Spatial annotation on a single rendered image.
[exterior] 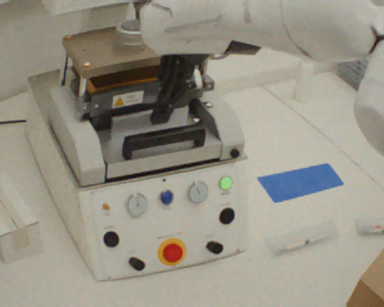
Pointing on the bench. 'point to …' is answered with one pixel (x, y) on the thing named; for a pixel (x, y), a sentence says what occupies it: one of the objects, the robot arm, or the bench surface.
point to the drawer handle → (164, 138)
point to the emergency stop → (173, 252)
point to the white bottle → (304, 81)
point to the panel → (166, 221)
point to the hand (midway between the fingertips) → (164, 108)
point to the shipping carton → (11, 222)
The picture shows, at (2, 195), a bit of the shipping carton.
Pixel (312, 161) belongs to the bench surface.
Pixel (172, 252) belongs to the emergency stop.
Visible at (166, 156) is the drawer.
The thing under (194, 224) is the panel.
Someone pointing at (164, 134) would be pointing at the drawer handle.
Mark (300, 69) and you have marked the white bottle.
